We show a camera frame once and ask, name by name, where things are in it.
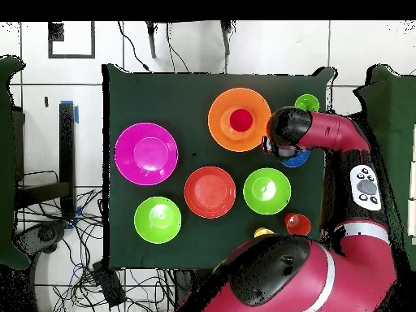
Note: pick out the small blue plastic bowl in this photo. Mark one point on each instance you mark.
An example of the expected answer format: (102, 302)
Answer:
(297, 161)

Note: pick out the red plastic cup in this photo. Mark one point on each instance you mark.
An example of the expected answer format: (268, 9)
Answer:
(241, 120)

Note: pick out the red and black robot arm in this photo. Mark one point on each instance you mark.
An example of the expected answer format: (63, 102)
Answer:
(357, 276)

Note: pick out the green plastic bowl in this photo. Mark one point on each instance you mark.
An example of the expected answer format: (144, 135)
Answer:
(266, 191)
(157, 220)

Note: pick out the large orange plastic bowl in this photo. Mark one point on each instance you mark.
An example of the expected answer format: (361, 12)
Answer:
(221, 130)

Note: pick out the green plastic cup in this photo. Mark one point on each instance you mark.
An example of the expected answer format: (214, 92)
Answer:
(305, 102)

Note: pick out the red-orange plastic bowl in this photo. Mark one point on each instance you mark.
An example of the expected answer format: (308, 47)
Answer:
(209, 191)

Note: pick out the yellow plastic cup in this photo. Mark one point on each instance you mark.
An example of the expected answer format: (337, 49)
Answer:
(263, 232)

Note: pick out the orange-red plastic cup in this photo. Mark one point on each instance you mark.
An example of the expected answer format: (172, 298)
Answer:
(302, 227)

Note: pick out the black tripod leg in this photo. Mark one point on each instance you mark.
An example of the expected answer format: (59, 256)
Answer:
(151, 42)
(226, 39)

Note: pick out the large pink plastic bowl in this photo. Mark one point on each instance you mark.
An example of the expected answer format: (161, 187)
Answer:
(146, 153)

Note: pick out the dark green table cloth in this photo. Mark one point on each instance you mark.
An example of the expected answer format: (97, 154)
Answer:
(146, 97)

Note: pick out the neighbouring green table cloth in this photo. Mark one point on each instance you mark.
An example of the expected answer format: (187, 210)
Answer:
(396, 113)
(6, 162)

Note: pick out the blue tape strip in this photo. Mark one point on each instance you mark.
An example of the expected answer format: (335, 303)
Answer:
(76, 115)

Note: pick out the black metal stand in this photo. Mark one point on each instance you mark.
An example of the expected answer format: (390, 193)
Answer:
(66, 146)

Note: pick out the black power strip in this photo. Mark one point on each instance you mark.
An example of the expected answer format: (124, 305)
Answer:
(109, 286)

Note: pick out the black square floor frame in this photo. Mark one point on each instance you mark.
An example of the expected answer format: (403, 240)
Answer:
(56, 32)

